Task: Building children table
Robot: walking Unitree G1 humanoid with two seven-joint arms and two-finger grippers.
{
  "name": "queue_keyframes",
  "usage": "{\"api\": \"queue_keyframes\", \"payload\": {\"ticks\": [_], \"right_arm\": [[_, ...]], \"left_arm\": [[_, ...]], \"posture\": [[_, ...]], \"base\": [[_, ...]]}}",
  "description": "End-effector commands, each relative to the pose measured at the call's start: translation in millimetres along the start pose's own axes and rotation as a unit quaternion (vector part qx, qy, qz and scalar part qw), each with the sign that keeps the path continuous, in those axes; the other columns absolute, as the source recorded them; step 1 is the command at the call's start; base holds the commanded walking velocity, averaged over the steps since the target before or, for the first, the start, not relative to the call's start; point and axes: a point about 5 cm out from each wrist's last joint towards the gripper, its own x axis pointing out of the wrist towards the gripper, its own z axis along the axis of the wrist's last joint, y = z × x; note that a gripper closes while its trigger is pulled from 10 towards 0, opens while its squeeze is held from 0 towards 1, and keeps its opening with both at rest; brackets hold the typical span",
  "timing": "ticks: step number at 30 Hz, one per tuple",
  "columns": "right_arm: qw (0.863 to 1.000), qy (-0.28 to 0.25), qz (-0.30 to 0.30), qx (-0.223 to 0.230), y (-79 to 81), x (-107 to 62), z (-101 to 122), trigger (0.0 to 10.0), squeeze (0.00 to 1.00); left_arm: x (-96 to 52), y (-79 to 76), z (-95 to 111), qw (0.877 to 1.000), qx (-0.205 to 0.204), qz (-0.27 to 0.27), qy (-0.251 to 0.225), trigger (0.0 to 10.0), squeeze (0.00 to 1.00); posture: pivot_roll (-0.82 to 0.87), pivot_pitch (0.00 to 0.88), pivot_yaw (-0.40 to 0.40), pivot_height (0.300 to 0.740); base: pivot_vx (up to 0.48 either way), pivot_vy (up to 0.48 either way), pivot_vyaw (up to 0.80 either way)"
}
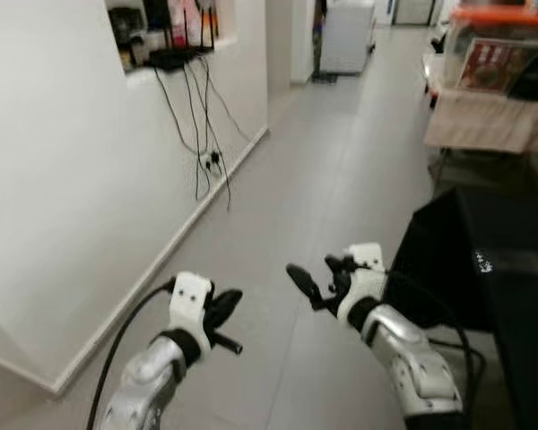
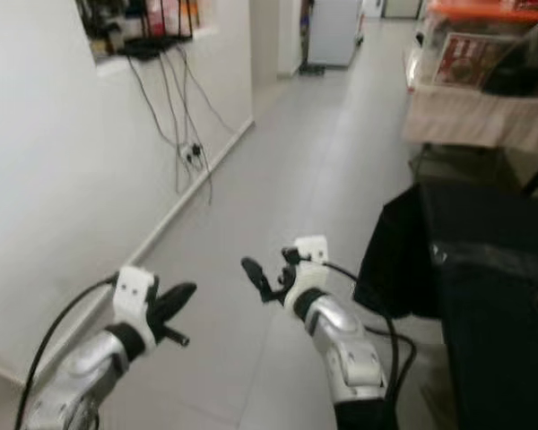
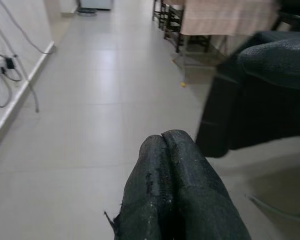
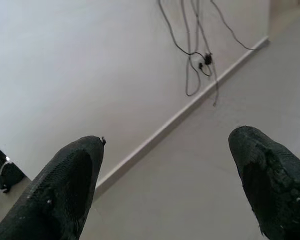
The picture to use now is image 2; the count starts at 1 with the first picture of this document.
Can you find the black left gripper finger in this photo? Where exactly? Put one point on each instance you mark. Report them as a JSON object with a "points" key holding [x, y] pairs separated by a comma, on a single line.
{"points": [[173, 300]]}

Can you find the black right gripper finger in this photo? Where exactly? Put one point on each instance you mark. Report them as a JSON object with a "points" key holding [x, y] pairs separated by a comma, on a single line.
{"points": [[292, 256], [256, 279]]}

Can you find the clear tape patch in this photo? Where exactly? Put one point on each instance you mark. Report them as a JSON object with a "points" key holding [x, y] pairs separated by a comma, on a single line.
{"points": [[480, 255]]}

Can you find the black tablecloth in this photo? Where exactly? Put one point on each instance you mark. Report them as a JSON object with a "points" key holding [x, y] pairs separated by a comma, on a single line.
{"points": [[484, 322]]}

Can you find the white fridge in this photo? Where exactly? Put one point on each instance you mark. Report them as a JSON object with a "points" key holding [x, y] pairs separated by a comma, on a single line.
{"points": [[332, 31]]}

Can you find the beige cloth covered side table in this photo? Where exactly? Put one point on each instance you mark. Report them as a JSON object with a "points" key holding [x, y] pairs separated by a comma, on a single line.
{"points": [[475, 116]]}

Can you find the black electronic device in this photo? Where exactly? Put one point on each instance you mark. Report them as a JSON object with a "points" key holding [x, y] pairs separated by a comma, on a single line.
{"points": [[139, 43]]}

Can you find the orange lid storage box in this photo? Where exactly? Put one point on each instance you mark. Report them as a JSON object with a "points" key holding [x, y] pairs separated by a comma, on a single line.
{"points": [[471, 54]]}

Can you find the black bag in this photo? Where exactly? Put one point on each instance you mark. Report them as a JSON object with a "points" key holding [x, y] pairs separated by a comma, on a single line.
{"points": [[527, 73]]}

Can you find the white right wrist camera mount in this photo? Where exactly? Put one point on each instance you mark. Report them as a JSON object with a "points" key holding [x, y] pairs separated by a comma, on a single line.
{"points": [[308, 264]]}

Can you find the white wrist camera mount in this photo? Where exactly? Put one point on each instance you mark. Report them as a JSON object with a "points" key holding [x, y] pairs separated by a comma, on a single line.
{"points": [[133, 297], [308, 264]]}

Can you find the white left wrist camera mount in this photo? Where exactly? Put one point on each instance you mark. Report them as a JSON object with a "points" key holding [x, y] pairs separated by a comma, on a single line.
{"points": [[133, 297]]}

